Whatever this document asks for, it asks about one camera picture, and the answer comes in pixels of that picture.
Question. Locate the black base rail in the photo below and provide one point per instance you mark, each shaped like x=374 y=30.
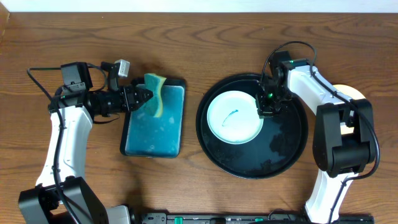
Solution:
x=255 y=218

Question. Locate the black rectangular water tray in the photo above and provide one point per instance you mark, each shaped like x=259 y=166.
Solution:
x=147 y=136

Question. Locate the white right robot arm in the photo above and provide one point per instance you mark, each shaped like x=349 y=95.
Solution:
x=345 y=145

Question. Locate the yellow plate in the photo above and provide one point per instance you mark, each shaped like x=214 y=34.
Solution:
x=356 y=95

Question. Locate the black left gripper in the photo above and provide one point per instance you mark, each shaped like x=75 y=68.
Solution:
x=129 y=98

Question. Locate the green yellow sponge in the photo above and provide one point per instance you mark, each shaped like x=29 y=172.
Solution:
x=154 y=83

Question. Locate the round black tray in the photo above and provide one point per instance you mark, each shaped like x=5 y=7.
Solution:
x=279 y=144

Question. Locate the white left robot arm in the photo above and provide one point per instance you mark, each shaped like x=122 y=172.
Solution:
x=61 y=194

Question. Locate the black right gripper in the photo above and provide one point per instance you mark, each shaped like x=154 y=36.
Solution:
x=264 y=111

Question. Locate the light green plate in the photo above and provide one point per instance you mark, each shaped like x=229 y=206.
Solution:
x=232 y=117

